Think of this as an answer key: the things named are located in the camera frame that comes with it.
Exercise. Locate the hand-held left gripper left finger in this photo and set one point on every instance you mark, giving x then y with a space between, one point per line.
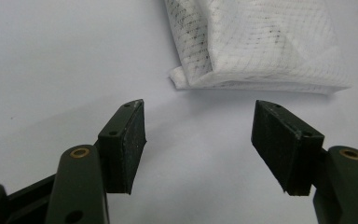
122 155

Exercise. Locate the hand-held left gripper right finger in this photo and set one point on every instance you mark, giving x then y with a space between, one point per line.
279 146

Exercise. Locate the white mesh laundry bag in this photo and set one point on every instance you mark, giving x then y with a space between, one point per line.
261 46

